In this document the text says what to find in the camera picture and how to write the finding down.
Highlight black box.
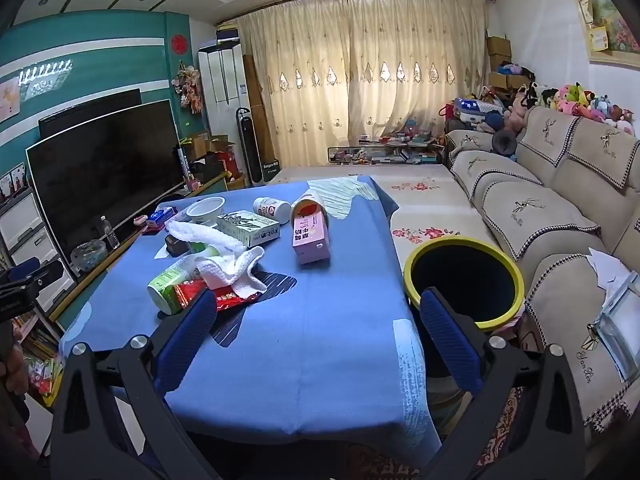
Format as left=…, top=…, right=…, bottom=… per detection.
left=190, top=152, right=223, bottom=183

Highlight white paper towel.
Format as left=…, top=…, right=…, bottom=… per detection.
left=165, top=219, right=268, bottom=297

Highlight pink wall poster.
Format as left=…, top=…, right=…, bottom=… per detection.
left=0, top=77, right=23, bottom=123

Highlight photo wall poster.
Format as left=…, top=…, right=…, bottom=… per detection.
left=0, top=162, right=31, bottom=201

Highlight pile of colourful plush toys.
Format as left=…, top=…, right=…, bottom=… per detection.
left=540, top=82, right=637, bottom=136

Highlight white standing air conditioner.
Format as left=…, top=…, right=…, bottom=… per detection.
left=198, top=41, right=253, bottom=181

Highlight black yellow-rimmed trash bin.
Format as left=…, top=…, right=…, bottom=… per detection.
left=403, top=236, right=526, bottom=411

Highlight clear water bottle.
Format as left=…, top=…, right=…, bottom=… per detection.
left=98, top=216, right=121, bottom=251

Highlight small black screen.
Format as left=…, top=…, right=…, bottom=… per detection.
left=39, top=88, right=142, bottom=137

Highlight beige embroidered curtain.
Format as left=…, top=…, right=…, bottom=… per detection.
left=235, top=0, right=351, bottom=168
left=347, top=0, right=488, bottom=146

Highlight hanging artificial flower bunch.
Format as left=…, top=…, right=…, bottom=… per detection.
left=171, top=60, right=203, bottom=111

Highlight blue tablecloth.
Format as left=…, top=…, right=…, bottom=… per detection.
left=60, top=175, right=443, bottom=453

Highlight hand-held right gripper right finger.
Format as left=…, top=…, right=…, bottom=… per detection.
left=417, top=286, right=587, bottom=480

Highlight black printed tube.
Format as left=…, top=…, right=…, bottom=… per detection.
left=175, top=145, right=193, bottom=183

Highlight black tower fan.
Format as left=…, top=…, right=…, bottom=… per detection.
left=236, top=106, right=266, bottom=188

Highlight stack of cardboard boxes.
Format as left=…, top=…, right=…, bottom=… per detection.
left=486, top=36, right=531, bottom=91

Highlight framed flower painting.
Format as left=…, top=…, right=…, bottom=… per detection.
left=566, top=0, right=640, bottom=65

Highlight white plastic drawer unit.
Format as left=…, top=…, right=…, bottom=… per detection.
left=0, top=187, right=78, bottom=316

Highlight green wet wipes pack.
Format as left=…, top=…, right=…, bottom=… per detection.
left=147, top=255, right=206, bottom=315

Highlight pink carton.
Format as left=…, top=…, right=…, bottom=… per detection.
left=291, top=211, right=332, bottom=266

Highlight clear plastic bag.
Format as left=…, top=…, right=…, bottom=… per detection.
left=595, top=270, right=640, bottom=381

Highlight white floral mat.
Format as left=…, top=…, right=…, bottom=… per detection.
left=265, top=162, right=501, bottom=273

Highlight large black flat television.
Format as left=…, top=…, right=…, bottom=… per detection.
left=26, top=100, right=187, bottom=263

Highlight white papers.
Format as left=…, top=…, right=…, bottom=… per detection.
left=587, top=247, right=632, bottom=286

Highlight red canister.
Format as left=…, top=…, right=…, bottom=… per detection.
left=220, top=145, right=243, bottom=181

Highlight paper noodle cup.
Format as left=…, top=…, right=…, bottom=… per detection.
left=290, top=191, right=331, bottom=231

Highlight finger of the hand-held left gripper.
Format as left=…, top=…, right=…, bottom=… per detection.
left=0, top=258, right=65, bottom=311

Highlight green white carton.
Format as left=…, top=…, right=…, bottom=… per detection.
left=216, top=210, right=281, bottom=248

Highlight pile of bags and toys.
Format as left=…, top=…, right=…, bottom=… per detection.
left=440, top=62, right=541, bottom=133

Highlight cluttered low glass table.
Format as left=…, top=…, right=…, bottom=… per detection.
left=327, top=130, right=446, bottom=167

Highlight white paper cup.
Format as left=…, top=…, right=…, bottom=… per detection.
left=186, top=196, right=226, bottom=226

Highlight plastic bag with greens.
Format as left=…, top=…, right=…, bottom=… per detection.
left=70, top=240, right=108, bottom=273

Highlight open cardboard box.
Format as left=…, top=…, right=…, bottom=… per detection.
left=192, top=132, right=231, bottom=161

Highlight white plastic bottle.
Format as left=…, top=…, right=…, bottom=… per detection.
left=252, top=196, right=292, bottom=224

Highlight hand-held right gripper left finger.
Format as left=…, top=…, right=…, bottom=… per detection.
left=50, top=287, right=223, bottom=480

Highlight shelf of books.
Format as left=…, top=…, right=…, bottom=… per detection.
left=10, top=310, right=66, bottom=408

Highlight beige sofa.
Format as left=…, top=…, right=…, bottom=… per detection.
left=444, top=105, right=640, bottom=441

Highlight red snack packet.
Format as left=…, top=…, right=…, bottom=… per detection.
left=170, top=280, right=261, bottom=313

